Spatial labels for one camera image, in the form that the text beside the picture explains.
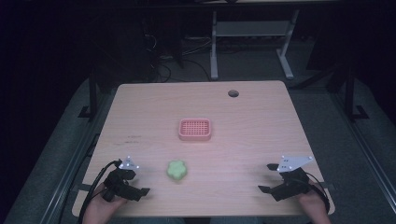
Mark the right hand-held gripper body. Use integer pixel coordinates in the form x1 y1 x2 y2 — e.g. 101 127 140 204
272 155 315 203

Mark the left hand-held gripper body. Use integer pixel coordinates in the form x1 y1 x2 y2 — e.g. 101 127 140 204
102 155 140 203

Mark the green flower-shaped soap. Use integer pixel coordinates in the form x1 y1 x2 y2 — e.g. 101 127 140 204
165 159 188 182

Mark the pink soap dish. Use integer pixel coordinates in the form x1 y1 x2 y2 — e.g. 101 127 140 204
177 118 213 142

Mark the person's left hand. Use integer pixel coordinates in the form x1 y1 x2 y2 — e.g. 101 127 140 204
81 182 129 224

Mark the person's right hand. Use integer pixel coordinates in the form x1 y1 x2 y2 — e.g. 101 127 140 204
296 179 332 224

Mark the black metal stand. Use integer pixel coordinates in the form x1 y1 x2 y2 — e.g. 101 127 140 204
77 70 101 119
343 61 371 121

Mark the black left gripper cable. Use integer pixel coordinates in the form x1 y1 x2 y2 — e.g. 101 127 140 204
76 159 123 224

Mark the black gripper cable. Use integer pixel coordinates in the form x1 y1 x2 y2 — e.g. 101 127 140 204
76 159 123 224
303 171 332 216

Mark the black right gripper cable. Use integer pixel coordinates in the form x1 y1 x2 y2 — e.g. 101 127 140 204
303 171 332 216

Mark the aluminium floor rail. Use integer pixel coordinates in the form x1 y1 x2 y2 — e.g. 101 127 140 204
38 90 117 224
329 91 396 207

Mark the black floor cable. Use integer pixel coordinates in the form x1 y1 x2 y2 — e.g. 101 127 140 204
148 58 213 83

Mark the white metal table frame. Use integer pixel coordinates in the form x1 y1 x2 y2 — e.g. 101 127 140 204
209 8 301 81

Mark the white floor cable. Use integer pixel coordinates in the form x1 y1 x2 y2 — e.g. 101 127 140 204
181 35 214 57

